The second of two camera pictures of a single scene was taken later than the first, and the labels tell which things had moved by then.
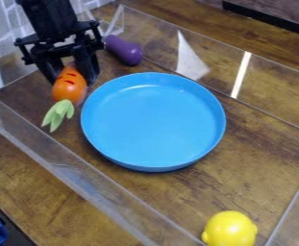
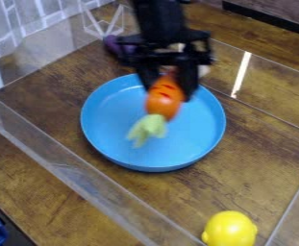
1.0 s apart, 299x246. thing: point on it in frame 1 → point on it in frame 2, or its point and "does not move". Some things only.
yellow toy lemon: [228, 228] does not move
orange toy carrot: [68, 92] → [163, 101]
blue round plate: [152, 122] does not move
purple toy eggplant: [127, 52] does not move
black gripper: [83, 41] → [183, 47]
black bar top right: [266, 18] does not move
